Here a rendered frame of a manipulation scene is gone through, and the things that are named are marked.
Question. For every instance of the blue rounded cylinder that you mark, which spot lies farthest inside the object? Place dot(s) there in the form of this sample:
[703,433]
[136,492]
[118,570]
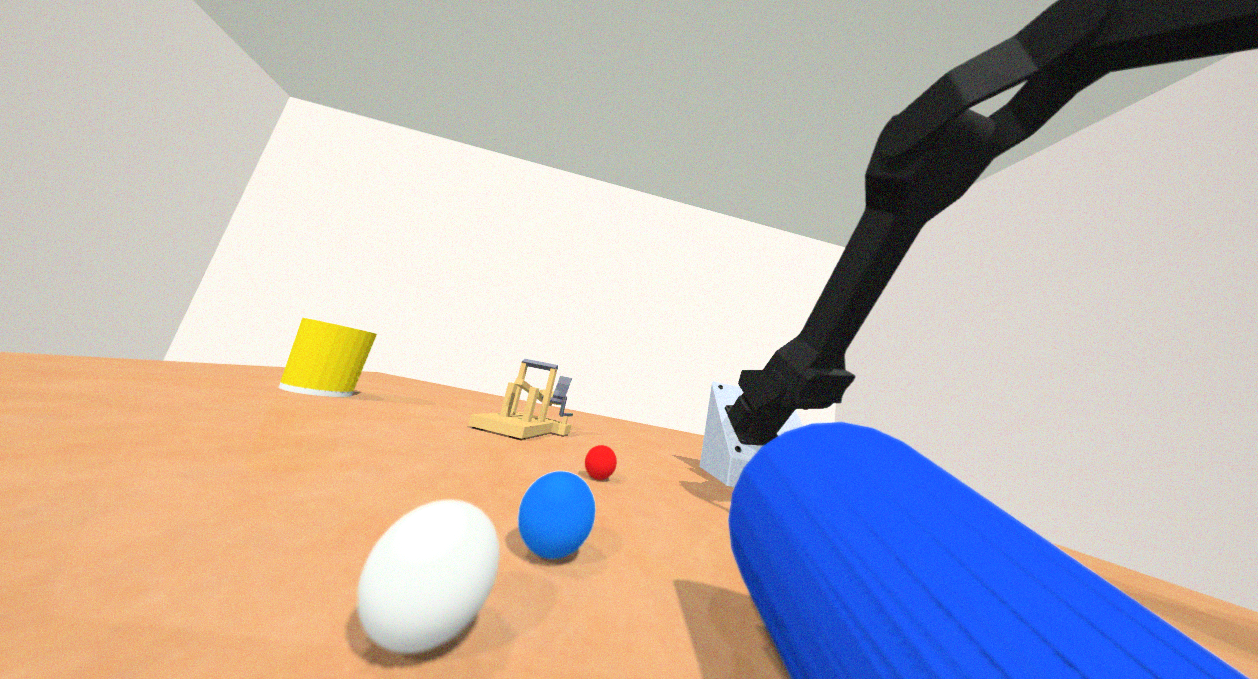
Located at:
[866,560]

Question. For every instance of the white egg-shaped object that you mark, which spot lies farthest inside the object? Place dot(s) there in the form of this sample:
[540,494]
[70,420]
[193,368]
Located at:
[428,576]

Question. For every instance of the yellow cup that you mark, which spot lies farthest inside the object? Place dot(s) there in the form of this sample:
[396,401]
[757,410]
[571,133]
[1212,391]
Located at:
[326,359]

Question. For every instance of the blue ball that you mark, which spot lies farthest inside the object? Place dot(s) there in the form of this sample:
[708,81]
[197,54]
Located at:
[556,515]

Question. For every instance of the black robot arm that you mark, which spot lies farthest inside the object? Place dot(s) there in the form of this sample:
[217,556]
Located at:
[930,154]

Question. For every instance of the red ball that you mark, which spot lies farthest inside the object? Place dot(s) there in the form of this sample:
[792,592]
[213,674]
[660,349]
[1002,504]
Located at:
[600,462]

